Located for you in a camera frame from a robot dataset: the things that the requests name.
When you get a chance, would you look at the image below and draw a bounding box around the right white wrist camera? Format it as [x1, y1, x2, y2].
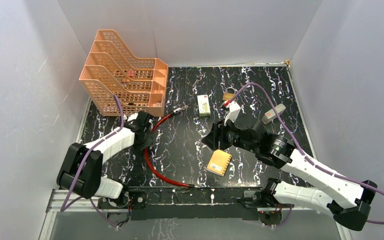
[224, 100, 241, 126]

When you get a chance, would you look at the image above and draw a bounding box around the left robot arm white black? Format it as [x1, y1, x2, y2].
[56, 111, 154, 208]

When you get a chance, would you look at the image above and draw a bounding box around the brass padlock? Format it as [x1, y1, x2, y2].
[222, 87, 237, 102]

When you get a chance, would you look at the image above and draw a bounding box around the red cable lock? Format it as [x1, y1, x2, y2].
[144, 105, 196, 189]

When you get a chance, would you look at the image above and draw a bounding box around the orange plastic file rack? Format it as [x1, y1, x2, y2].
[79, 29, 169, 117]

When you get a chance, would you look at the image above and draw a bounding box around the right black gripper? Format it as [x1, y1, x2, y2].
[201, 115, 257, 154]

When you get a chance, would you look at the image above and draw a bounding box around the white green small box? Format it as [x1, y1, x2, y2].
[197, 94, 211, 117]

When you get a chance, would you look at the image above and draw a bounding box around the orange spiral notebook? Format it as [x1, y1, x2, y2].
[206, 149, 232, 177]

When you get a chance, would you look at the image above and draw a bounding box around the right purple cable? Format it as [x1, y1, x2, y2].
[228, 82, 384, 225]

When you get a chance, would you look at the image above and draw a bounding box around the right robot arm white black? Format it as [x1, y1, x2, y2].
[201, 120, 377, 231]

